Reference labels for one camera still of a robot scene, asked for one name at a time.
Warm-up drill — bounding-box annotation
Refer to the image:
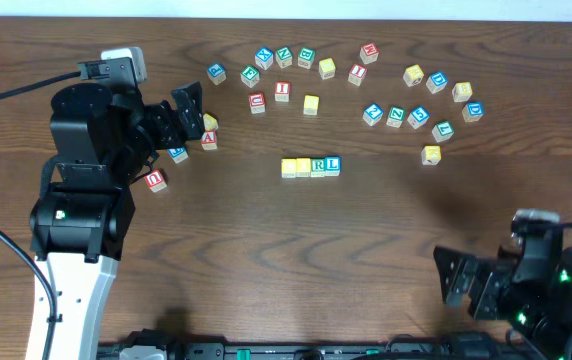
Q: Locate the yellow S block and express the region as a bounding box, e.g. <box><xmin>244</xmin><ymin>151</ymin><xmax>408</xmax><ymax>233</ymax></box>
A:
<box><xmin>303</xmin><ymin>95</ymin><xmax>320</xmax><ymax>116</ymax></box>

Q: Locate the blue P block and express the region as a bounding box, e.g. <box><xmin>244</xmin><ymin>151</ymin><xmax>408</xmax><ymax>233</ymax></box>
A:
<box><xmin>207</xmin><ymin>63</ymin><xmax>227</xmax><ymax>85</ymax></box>

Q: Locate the red I block right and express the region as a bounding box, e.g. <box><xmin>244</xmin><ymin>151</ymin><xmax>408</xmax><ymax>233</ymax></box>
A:
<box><xmin>348</xmin><ymin>64</ymin><xmax>367</xmax><ymax>86</ymax></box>

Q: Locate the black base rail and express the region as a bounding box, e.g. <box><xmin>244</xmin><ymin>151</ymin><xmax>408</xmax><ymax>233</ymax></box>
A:
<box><xmin>95</xmin><ymin>329</ymin><xmax>542</xmax><ymax>360</ymax></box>

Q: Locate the green F block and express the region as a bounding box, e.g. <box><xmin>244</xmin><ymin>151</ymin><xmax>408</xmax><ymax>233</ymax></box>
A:
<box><xmin>240</xmin><ymin>65</ymin><xmax>260</xmax><ymax>88</ymax></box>

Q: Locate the green B block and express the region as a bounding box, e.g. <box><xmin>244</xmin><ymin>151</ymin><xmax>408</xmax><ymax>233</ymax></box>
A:
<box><xmin>297</xmin><ymin>47</ymin><xmax>316</xmax><ymax>69</ymax></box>

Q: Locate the blue 2 block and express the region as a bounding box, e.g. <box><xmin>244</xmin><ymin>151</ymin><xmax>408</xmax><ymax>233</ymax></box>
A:
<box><xmin>362</xmin><ymin>103</ymin><xmax>384</xmax><ymax>126</ymax></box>

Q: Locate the green R block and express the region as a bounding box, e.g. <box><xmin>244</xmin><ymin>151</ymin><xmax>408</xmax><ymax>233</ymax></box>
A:
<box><xmin>310</xmin><ymin>158</ymin><xmax>326</xmax><ymax>178</ymax></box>

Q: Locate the red u block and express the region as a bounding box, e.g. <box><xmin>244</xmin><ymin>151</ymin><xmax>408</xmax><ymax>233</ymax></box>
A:
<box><xmin>144</xmin><ymin>169</ymin><xmax>167</xmax><ymax>193</ymax></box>
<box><xmin>248</xmin><ymin>92</ymin><xmax>266</xmax><ymax>114</ymax></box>

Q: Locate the yellow O block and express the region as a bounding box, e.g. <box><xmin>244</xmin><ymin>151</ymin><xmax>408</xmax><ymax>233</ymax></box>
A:
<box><xmin>296</xmin><ymin>158</ymin><xmax>312</xmax><ymax>178</ymax></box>

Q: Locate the red U block centre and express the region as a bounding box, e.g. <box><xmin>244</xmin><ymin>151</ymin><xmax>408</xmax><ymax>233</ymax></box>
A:
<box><xmin>248</xmin><ymin>92</ymin><xmax>266</xmax><ymax>114</ymax></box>

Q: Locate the red I block centre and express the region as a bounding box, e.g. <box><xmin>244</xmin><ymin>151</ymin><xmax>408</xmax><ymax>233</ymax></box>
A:
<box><xmin>274</xmin><ymin>81</ymin><xmax>291</xmax><ymax>102</ymax></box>

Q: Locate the red H block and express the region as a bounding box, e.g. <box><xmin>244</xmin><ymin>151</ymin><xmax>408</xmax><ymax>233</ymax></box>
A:
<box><xmin>360</xmin><ymin>42</ymin><xmax>379</xmax><ymax>65</ymax></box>

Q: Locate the yellow block left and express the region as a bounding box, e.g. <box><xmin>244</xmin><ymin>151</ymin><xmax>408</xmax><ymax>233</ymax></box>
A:
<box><xmin>203</xmin><ymin>113</ymin><xmax>219</xmax><ymax>131</ymax></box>

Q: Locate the blue D block upper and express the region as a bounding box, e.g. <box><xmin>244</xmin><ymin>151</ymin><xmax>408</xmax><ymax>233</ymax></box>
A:
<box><xmin>426</xmin><ymin>71</ymin><xmax>448</xmax><ymax>94</ymax></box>

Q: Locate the blue L block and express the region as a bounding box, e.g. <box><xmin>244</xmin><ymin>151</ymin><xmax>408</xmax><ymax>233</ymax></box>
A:
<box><xmin>324</xmin><ymin>156</ymin><xmax>342</xmax><ymax>177</ymax></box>

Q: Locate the green N block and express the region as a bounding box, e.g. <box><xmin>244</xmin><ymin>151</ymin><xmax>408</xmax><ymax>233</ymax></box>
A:
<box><xmin>275</xmin><ymin>46</ymin><xmax>293</xmax><ymax>69</ymax></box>

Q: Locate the blue T block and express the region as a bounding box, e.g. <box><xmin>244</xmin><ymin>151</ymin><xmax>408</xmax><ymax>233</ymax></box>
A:
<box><xmin>167</xmin><ymin>147</ymin><xmax>189</xmax><ymax>164</ymax></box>

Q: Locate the red A block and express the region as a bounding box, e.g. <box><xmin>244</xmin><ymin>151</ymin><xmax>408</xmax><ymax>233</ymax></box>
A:
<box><xmin>200</xmin><ymin>130</ymin><xmax>218</xmax><ymax>151</ymax></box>

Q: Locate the blue d block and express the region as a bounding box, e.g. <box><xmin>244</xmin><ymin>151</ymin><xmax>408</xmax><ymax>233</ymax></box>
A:
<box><xmin>426</xmin><ymin>71</ymin><xmax>448</xmax><ymax>94</ymax></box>
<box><xmin>462</xmin><ymin>102</ymin><xmax>485</xmax><ymax>122</ymax></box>

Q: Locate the green Z block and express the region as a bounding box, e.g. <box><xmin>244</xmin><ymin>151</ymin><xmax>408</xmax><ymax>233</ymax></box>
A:
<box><xmin>386</xmin><ymin>106</ymin><xmax>406</xmax><ymax>128</ymax></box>

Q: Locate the yellow C block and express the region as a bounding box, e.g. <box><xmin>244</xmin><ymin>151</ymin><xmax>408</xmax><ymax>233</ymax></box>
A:
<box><xmin>281</xmin><ymin>158</ymin><xmax>297</xmax><ymax>178</ymax></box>

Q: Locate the yellow M block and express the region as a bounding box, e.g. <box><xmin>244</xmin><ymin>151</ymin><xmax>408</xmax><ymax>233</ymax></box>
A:
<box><xmin>403</xmin><ymin>64</ymin><xmax>424</xmax><ymax>87</ymax></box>

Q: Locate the red i block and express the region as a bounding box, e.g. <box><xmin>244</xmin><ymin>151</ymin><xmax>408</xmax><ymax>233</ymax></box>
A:
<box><xmin>274</xmin><ymin>81</ymin><xmax>291</xmax><ymax>102</ymax></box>
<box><xmin>348</xmin><ymin>64</ymin><xmax>367</xmax><ymax>86</ymax></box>

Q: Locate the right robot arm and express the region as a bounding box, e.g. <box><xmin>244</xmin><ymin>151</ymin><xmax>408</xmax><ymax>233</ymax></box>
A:
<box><xmin>433</xmin><ymin>233</ymin><xmax>572</xmax><ymax>359</ymax></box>

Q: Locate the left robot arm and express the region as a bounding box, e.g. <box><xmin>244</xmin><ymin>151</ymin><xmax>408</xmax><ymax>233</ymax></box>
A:
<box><xmin>26</xmin><ymin>82</ymin><xmax>205</xmax><ymax>359</ymax></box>

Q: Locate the green T block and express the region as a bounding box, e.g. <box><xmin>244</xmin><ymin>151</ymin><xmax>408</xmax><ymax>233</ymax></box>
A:
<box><xmin>431</xmin><ymin>121</ymin><xmax>454</xmax><ymax>143</ymax></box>

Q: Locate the yellow block lower right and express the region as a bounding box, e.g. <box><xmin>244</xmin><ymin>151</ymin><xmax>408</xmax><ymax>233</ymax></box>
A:
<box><xmin>421</xmin><ymin>145</ymin><xmax>442</xmax><ymax>165</ymax></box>

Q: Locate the blue X block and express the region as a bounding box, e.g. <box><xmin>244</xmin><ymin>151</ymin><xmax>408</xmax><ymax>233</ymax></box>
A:
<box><xmin>254</xmin><ymin>47</ymin><xmax>275</xmax><ymax>70</ymax></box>

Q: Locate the yellow block top centre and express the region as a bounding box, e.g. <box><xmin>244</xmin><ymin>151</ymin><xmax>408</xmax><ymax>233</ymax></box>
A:
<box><xmin>318</xmin><ymin>58</ymin><xmax>336</xmax><ymax>80</ymax></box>

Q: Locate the blue D block right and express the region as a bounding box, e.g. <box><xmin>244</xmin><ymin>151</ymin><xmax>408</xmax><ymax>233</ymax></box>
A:
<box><xmin>462</xmin><ymin>102</ymin><xmax>485</xmax><ymax>122</ymax></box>

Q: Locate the blue 5 block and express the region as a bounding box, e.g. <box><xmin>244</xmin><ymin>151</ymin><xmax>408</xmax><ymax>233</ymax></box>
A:
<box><xmin>407</xmin><ymin>106</ymin><xmax>430</xmax><ymax>129</ymax></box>

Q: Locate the red U block lower left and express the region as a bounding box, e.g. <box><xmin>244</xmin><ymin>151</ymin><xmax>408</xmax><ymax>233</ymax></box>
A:
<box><xmin>144</xmin><ymin>169</ymin><xmax>167</xmax><ymax>193</ymax></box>

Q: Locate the yellow 8 block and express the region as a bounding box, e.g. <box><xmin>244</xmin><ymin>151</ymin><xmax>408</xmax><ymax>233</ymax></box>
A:
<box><xmin>452</xmin><ymin>82</ymin><xmax>473</xmax><ymax>103</ymax></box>

